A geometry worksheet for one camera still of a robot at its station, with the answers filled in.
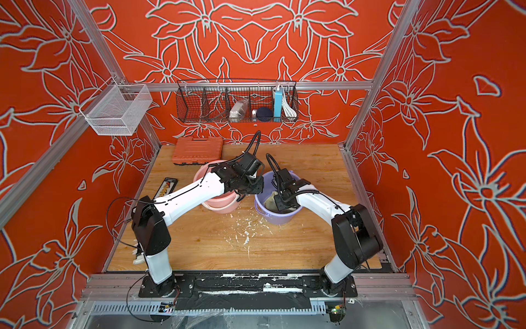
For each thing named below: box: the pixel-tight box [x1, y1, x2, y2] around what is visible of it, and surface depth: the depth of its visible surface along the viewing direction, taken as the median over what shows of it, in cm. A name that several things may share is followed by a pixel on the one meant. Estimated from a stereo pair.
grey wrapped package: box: [228, 98, 250, 123], surface depth 94 cm
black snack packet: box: [152, 176, 179, 201], surface depth 102 cm
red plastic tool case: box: [171, 136, 224, 166], surface depth 116 cm
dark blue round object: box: [256, 106, 274, 123], surface depth 97 cm
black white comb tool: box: [132, 239, 146, 265], surface depth 79 cm
